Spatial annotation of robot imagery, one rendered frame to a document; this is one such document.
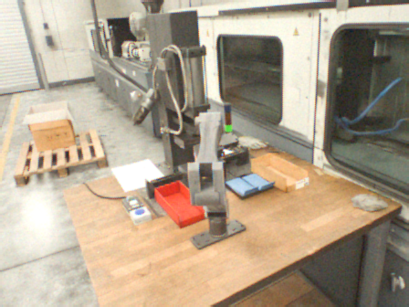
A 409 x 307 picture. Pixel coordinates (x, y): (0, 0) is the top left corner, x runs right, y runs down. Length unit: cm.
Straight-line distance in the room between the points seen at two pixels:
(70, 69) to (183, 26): 921
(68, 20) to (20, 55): 158
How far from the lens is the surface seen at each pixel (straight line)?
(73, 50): 1053
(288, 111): 193
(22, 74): 1051
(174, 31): 143
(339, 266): 198
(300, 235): 123
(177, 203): 141
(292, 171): 157
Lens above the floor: 163
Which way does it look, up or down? 22 degrees down
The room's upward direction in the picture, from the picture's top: 5 degrees counter-clockwise
